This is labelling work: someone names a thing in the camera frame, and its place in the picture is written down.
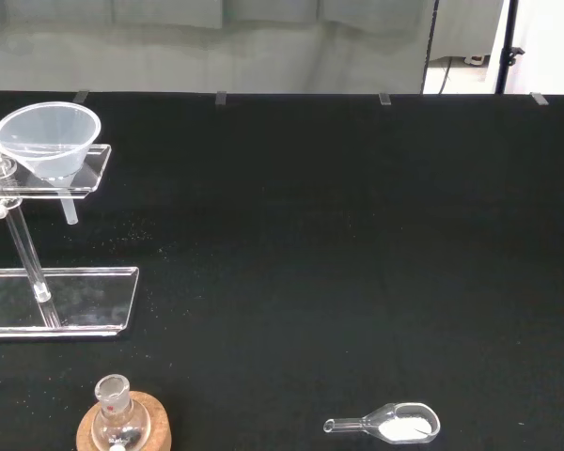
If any black tripod pole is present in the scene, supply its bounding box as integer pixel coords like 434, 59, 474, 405
494, 0, 526, 95

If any grey backdrop panel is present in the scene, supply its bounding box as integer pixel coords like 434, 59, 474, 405
0, 0, 439, 95

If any cork ring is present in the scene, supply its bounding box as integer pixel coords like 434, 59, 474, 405
75, 389, 174, 451

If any clear funnel stand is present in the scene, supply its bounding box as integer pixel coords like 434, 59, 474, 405
0, 93, 140, 340

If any black bench cloth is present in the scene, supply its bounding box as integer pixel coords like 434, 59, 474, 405
0, 90, 564, 451

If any small round-bottom glass flask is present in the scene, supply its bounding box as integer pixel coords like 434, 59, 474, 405
91, 373, 151, 451

